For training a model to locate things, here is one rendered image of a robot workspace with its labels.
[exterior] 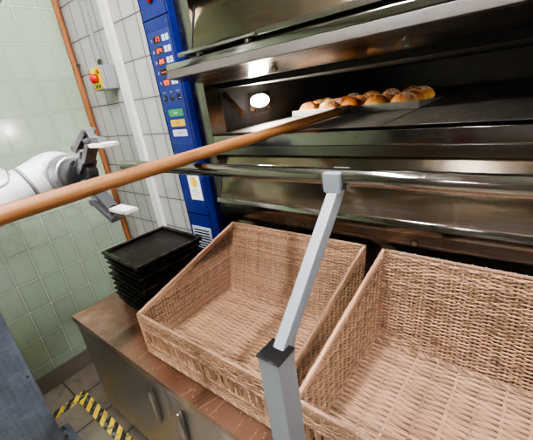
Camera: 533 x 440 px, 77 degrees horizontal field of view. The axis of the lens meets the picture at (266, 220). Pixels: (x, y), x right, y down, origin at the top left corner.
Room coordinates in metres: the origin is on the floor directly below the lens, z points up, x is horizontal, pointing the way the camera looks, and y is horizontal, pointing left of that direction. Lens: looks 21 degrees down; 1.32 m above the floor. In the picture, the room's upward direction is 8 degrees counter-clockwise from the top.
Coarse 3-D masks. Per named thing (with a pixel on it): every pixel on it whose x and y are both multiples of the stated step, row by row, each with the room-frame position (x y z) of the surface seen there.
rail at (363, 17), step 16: (416, 0) 0.68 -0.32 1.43; (432, 0) 0.66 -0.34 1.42; (448, 0) 0.65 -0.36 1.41; (352, 16) 0.76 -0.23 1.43; (368, 16) 0.74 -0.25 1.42; (384, 16) 0.72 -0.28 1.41; (288, 32) 0.87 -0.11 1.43; (304, 32) 0.84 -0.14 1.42; (320, 32) 0.81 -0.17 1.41; (240, 48) 0.97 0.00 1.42; (256, 48) 0.93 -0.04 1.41; (176, 64) 1.15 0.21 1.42; (192, 64) 1.10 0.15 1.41
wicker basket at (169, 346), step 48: (240, 240) 1.19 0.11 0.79; (288, 240) 1.05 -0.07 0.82; (336, 240) 0.94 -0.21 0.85; (192, 288) 1.04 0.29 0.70; (240, 288) 1.15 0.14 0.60; (288, 288) 1.01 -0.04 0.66; (336, 288) 0.75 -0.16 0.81; (144, 336) 0.88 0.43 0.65; (192, 336) 0.91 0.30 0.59; (240, 336) 0.88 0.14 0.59; (240, 384) 0.60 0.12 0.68
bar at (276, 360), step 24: (192, 168) 0.80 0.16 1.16; (216, 168) 0.74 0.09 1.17; (240, 168) 0.69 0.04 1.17; (264, 168) 0.65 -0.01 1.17; (288, 168) 0.62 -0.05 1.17; (312, 168) 0.58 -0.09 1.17; (336, 168) 0.56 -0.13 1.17; (360, 168) 0.53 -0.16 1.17; (336, 192) 0.54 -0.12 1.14; (456, 192) 0.43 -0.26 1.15; (480, 192) 0.41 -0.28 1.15; (504, 192) 0.39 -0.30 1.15; (528, 192) 0.37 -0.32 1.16; (312, 240) 0.50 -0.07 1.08; (312, 264) 0.47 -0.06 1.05; (288, 312) 0.43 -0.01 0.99; (288, 336) 0.41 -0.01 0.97; (264, 360) 0.38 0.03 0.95; (288, 360) 0.39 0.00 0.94; (264, 384) 0.39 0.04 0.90; (288, 384) 0.38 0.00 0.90; (288, 408) 0.37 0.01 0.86; (288, 432) 0.37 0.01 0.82
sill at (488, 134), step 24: (504, 120) 0.74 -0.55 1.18; (528, 120) 0.70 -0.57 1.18; (264, 144) 1.13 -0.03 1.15; (288, 144) 1.07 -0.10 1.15; (312, 144) 1.01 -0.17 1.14; (336, 144) 0.95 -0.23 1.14; (360, 144) 0.91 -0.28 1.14; (384, 144) 0.86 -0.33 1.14; (408, 144) 0.83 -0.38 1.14; (432, 144) 0.79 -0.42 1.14
